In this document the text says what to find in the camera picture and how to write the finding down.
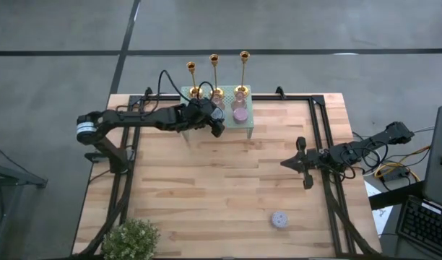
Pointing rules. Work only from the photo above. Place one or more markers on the black keyboard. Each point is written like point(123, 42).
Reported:
point(423, 224)

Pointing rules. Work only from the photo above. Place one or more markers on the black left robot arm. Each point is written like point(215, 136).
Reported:
point(134, 119)

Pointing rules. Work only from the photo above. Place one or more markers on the black power adapter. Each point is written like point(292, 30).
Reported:
point(394, 176)

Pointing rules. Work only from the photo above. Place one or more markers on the black desk beam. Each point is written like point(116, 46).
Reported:
point(394, 196)

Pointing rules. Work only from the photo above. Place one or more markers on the pink patterned candle tin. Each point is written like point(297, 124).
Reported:
point(240, 115)

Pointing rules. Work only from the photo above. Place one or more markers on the tall gold candlestick holder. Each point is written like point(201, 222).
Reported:
point(218, 93)
point(242, 90)

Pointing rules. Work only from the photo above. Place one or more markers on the green perforated metal shelf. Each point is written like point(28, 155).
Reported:
point(239, 126)

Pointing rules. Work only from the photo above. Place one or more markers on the grey laptop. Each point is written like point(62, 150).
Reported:
point(439, 162)

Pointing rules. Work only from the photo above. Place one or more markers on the black side stand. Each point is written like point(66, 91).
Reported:
point(22, 177)

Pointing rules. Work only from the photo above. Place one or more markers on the green potted plant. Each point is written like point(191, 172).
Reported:
point(130, 240)

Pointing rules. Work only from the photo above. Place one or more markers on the short gold candlestick holder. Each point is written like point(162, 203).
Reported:
point(194, 92)

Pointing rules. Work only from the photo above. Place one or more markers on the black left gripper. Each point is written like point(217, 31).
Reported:
point(195, 115)

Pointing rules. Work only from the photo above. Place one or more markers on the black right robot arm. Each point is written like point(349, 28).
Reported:
point(372, 141)

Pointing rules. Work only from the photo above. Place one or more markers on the pink ribbed glass candle holder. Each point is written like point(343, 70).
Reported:
point(221, 103)
point(239, 103)

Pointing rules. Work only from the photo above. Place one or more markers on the black aluminium table frame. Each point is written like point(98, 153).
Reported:
point(264, 97)

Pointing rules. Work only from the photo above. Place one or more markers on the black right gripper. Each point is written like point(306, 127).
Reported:
point(316, 160)

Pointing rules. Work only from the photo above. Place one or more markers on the purple white patterned candle tin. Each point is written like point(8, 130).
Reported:
point(280, 220)

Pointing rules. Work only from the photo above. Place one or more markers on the white paper sheet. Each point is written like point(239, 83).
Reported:
point(381, 216)

